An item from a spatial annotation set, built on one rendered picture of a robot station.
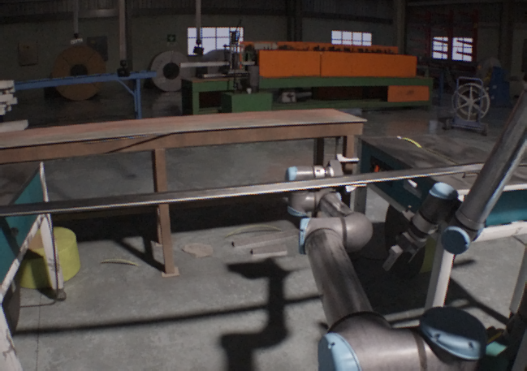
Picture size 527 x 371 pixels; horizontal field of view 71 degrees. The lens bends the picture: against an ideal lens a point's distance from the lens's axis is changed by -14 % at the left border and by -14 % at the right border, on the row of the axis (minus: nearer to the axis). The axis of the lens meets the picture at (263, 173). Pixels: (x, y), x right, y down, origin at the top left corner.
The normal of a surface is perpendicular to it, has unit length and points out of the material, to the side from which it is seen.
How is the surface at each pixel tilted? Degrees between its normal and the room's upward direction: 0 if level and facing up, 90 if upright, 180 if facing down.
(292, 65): 90
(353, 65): 90
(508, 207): 90
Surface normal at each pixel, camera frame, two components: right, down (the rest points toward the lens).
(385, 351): 0.02, -0.73
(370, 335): 0.00, -0.95
